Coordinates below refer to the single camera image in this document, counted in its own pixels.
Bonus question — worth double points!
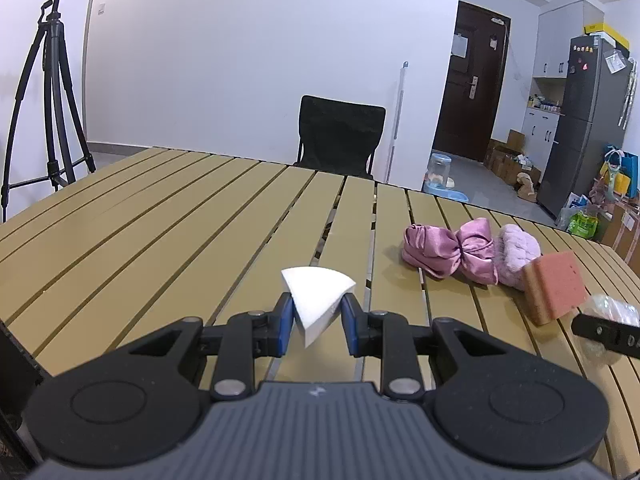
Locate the black folding chair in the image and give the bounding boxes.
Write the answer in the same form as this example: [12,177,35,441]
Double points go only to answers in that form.
[292,95,387,181]

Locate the pink and tan sponge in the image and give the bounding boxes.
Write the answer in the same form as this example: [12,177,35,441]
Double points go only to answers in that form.
[522,251,588,327]

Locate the white wall cabinet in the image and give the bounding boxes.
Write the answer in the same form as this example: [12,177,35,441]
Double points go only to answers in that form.
[532,0,587,79]

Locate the clear plastic item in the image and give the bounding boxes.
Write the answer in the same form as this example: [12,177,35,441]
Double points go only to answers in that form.
[580,294,640,367]

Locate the dark brown door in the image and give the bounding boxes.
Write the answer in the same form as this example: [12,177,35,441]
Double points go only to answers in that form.
[432,1,512,163]

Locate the white wedge sponge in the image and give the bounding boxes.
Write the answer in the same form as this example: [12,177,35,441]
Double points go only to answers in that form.
[281,266,357,350]

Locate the pink fluffy scrunchie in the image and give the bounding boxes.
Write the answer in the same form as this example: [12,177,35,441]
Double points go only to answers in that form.
[492,223,542,292]

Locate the blue pet water dispenser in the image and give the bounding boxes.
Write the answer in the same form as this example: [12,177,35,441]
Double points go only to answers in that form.
[422,153,469,205]

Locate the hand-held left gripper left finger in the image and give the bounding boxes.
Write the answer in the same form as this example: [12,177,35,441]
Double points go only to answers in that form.
[127,292,297,402]

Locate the white mop pole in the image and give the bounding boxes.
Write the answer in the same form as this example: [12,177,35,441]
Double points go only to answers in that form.
[384,60,409,184]

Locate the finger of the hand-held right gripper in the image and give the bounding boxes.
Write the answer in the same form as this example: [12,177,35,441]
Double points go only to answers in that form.
[571,312,640,359]

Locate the yellow box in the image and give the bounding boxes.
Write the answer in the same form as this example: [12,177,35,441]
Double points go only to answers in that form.
[584,22,630,49]

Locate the pile of cardboard boxes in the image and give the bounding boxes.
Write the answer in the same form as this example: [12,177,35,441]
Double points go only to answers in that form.
[484,130,544,187]

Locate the tan plush toy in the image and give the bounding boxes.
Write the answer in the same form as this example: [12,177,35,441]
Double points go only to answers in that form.
[516,172,539,202]

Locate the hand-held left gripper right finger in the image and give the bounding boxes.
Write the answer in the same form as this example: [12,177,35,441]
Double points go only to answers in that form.
[341,294,506,402]

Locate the grey refrigerator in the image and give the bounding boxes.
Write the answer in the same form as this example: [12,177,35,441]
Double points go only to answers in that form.
[537,35,634,222]

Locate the pink satin bow scrunchie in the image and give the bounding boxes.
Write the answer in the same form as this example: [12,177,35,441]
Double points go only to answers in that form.
[401,217,499,287]

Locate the white plastic bag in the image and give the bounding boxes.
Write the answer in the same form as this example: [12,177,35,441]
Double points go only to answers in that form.
[555,192,591,231]

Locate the black tripod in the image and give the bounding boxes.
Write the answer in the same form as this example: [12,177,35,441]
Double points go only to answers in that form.
[0,0,97,223]

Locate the white base cabinet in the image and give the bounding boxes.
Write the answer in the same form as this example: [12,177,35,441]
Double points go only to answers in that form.
[521,107,562,160]

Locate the yellow and blue gift bags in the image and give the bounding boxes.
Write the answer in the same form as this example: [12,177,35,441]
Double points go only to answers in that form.
[601,145,640,199]

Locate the brown cardboard box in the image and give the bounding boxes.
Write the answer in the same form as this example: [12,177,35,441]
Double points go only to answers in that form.
[599,200,640,262]

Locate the green bag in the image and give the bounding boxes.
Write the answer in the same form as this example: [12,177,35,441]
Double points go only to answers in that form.
[567,208,599,240]

